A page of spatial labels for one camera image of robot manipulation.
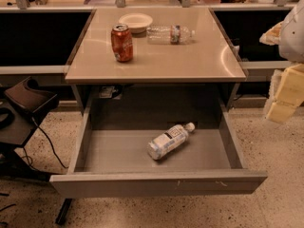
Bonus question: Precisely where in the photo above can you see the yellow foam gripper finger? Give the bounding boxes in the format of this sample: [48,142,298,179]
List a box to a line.
[265,64,304,124]
[259,22,282,46]

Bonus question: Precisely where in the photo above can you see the blue labelled plastic bottle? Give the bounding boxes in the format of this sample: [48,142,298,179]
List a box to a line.
[147,123,196,161]

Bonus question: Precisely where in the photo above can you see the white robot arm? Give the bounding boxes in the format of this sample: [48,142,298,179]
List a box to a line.
[259,0,304,124]

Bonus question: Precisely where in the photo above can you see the clear plastic water bottle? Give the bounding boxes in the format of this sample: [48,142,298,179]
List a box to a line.
[146,25,195,45]

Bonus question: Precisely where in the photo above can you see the power strip under counter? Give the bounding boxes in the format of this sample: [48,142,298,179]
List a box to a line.
[99,85,123,99]

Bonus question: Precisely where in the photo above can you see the open grey drawer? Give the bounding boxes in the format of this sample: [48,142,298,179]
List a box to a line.
[49,92,268,199]

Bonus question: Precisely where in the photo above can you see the white paper bowl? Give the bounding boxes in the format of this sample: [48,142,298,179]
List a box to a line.
[119,13,153,34]

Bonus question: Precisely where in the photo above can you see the orange soda can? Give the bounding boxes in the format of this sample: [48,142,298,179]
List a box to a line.
[111,24,133,62]

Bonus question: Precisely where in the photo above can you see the dark brown chair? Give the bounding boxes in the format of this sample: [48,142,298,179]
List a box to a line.
[0,77,59,181]

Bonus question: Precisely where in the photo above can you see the black table leg foot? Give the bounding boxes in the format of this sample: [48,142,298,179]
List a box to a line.
[55,199,72,225]

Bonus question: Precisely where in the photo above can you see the black cable on floor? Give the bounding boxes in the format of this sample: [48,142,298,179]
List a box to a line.
[22,117,69,170]

